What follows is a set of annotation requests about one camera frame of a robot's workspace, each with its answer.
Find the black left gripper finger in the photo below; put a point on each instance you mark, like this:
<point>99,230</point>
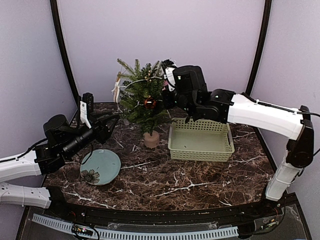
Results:
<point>101,117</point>
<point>111,124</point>

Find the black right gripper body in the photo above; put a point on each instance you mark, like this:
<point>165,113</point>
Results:
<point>168,102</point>

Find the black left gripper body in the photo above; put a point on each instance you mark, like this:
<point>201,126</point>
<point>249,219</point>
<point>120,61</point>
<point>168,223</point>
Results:
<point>101,135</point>

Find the clear battery box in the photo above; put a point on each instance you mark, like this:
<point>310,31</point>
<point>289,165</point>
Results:
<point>126,122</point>

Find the red ball ornament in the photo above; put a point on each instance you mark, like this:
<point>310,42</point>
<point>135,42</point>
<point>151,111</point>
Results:
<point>150,103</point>

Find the small green christmas tree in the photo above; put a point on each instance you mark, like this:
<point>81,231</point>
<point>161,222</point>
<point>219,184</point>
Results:
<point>135,89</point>

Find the white snowman ornament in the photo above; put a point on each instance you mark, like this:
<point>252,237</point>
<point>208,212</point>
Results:
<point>117,88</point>

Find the green perforated plastic basket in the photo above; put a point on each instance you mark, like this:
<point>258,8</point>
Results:
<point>201,140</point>

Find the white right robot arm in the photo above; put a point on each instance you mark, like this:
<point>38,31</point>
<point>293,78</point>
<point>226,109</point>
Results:
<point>186,89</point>

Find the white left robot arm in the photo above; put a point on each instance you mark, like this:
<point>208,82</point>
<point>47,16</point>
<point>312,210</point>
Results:
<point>48,155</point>

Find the pink tree pot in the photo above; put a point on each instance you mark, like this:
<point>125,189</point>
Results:
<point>151,140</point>

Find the teal flower plate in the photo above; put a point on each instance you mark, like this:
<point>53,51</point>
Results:
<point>100,167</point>

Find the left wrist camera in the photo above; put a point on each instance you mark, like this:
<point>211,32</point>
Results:
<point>85,108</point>

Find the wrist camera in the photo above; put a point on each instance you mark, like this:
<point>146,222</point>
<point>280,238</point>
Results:
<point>85,108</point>
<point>168,67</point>

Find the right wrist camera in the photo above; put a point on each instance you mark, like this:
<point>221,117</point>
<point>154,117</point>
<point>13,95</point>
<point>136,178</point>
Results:
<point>168,67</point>

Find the black left corner post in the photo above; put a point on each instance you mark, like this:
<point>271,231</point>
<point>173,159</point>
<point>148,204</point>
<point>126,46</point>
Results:
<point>62,48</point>

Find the black corner post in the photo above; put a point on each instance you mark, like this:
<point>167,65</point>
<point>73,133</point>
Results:
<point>62,48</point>
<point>260,47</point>

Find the white slotted cable duct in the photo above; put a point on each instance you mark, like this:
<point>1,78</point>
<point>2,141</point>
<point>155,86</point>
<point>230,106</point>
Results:
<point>122,231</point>

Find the black right corner post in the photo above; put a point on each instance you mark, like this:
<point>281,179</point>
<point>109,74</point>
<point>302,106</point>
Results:
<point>260,47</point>

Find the black front rail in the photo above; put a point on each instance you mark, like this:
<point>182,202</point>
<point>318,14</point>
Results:
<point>96,216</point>

